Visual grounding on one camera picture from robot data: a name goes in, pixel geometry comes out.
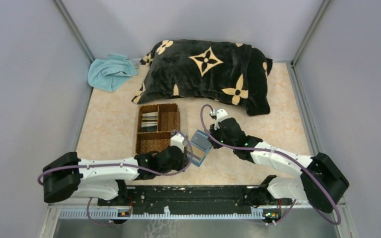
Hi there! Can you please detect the woven brown divided basket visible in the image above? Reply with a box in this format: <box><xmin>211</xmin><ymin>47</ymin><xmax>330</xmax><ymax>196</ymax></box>
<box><xmin>135</xmin><ymin>103</ymin><xmax>180</xmax><ymax>154</ymax></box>

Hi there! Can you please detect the silver credit card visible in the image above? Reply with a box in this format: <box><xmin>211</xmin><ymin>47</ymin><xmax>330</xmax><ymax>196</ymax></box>
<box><xmin>191</xmin><ymin>130</ymin><xmax>212</xmax><ymax>151</ymax></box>

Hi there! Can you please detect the teal leather card holder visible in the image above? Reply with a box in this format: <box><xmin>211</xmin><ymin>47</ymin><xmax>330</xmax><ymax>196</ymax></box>
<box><xmin>187</xmin><ymin>130</ymin><xmax>212</xmax><ymax>167</ymax></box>

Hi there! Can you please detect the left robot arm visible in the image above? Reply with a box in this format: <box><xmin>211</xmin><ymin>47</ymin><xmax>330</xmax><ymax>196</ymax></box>
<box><xmin>38</xmin><ymin>146</ymin><xmax>190</xmax><ymax>205</ymax></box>

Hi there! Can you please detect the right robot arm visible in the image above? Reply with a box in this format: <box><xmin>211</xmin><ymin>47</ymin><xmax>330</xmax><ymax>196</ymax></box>
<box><xmin>208</xmin><ymin>118</ymin><xmax>350</xmax><ymax>213</ymax></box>

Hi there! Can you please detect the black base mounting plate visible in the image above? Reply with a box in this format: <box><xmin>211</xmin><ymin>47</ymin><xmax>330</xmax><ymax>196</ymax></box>
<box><xmin>97</xmin><ymin>185</ymin><xmax>292</xmax><ymax>215</ymax></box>

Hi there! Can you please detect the black pillow with tan flowers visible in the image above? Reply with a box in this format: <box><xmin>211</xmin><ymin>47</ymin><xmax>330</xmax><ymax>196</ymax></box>
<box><xmin>132</xmin><ymin>40</ymin><xmax>273</xmax><ymax>116</ymax></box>

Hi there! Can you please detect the light blue cloth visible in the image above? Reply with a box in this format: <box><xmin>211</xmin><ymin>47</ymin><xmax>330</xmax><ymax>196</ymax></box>
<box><xmin>87</xmin><ymin>54</ymin><xmax>138</xmax><ymax>92</ymax></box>

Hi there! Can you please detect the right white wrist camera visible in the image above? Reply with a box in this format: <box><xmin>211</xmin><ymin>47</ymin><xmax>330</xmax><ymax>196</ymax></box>
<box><xmin>210</xmin><ymin>109</ymin><xmax>229</xmax><ymax>130</ymax></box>

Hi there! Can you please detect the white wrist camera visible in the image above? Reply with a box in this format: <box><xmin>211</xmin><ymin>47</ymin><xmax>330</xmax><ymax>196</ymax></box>
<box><xmin>210</xmin><ymin>109</ymin><xmax>229</xmax><ymax>130</ymax></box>
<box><xmin>170</xmin><ymin>131</ymin><xmax>188</xmax><ymax>153</ymax></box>

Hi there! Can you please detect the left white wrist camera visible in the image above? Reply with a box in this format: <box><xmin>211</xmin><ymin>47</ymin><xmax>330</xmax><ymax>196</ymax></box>
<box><xmin>170</xmin><ymin>131</ymin><xmax>188</xmax><ymax>153</ymax></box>

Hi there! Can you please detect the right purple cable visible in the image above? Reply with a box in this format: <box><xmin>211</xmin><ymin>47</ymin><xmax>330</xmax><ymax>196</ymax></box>
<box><xmin>200</xmin><ymin>104</ymin><xmax>342</xmax><ymax>226</ymax></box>

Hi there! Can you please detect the aluminium front rail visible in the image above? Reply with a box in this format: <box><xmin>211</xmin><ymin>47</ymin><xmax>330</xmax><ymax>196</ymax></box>
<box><xmin>48</xmin><ymin>185</ymin><xmax>346</xmax><ymax>220</ymax></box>

